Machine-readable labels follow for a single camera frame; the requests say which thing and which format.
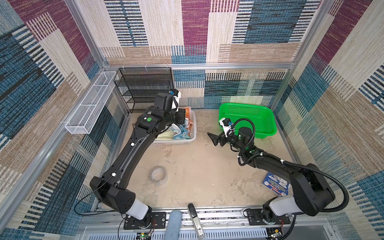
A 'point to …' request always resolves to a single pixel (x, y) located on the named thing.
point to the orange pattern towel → (187, 115)
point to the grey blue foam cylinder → (173, 225)
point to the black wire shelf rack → (140, 86)
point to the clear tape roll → (158, 175)
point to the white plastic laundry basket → (183, 141)
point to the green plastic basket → (262, 117)
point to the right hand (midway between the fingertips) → (214, 129)
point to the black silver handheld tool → (196, 222)
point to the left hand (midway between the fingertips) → (185, 110)
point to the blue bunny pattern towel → (181, 131)
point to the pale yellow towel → (165, 135)
